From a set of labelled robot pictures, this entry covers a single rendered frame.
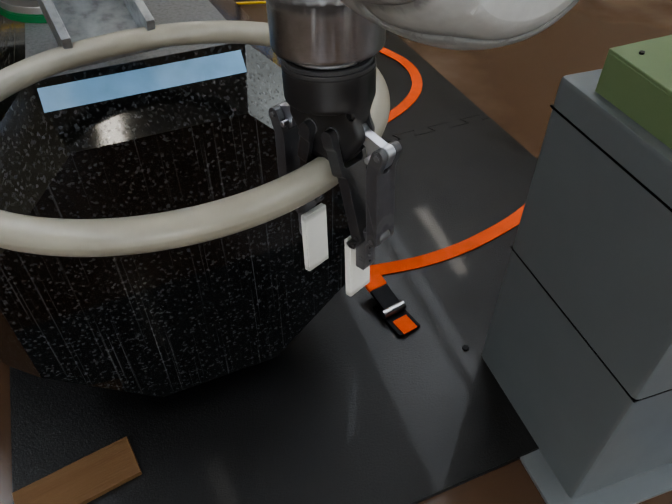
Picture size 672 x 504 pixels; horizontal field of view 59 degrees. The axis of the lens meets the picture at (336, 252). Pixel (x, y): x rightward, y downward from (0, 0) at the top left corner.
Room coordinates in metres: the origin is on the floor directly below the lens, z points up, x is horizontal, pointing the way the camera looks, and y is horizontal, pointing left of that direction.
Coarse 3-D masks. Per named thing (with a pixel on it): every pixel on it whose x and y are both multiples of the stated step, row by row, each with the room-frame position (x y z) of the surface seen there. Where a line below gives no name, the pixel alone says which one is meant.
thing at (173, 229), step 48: (96, 48) 0.74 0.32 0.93; (144, 48) 0.77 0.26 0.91; (0, 96) 0.63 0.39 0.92; (384, 96) 0.55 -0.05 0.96; (288, 192) 0.38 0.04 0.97; (0, 240) 0.34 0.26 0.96; (48, 240) 0.33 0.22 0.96; (96, 240) 0.33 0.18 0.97; (144, 240) 0.33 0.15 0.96; (192, 240) 0.34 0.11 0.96
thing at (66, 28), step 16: (48, 0) 0.79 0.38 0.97; (64, 0) 0.86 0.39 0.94; (80, 0) 0.87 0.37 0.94; (96, 0) 0.87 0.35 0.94; (112, 0) 0.88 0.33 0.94; (128, 0) 0.84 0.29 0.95; (48, 16) 0.77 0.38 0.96; (64, 16) 0.83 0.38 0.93; (80, 16) 0.83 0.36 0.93; (96, 16) 0.84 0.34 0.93; (112, 16) 0.84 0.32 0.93; (128, 16) 0.85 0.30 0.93; (144, 16) 0.79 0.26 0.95; (64, 32) 0.74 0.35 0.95; (80, 32) 0.80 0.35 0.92; (96, 32) 0.80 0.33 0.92; (64, 48) 0.73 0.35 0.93
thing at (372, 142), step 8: (368, 128) 0.41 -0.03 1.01; (368, 136) 0.40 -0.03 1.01; (376, 136) 0.41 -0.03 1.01; (368, 144) 0.40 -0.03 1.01; (376, 144) 0.40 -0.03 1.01; (384, 144) 0.40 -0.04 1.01; (368, 152) 0.40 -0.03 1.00; (392, 152) 0.39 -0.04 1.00; (368, 160) 0.39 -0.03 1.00; (392, 160) 0.39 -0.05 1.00
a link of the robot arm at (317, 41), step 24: (288, 0) 0.41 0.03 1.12; (312, 0) 0.40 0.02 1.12; (336, 0) 0.40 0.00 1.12; (288, 24) 0.41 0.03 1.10; (312, 24) 0.40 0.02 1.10; (336, 24) 0.40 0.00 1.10; (360, 24) 0.41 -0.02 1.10; (288, 48) 0.41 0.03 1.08; (312, 48) 0.40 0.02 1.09; (336, 48) 0.40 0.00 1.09; (360, 48) 0.40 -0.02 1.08
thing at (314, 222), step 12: (324, 204) 0.46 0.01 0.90; (312, 216) 0.44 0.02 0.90; (324, 216) 0.45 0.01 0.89; (312, 228) 0.44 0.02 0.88; (324, 228) 0.45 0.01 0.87; (312, 240) 0.44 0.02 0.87; (324, 240) 0.45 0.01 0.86; (312, 252) 0.43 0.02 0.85; (324, 252) 0.45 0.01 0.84; (312, 264) 0.43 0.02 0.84
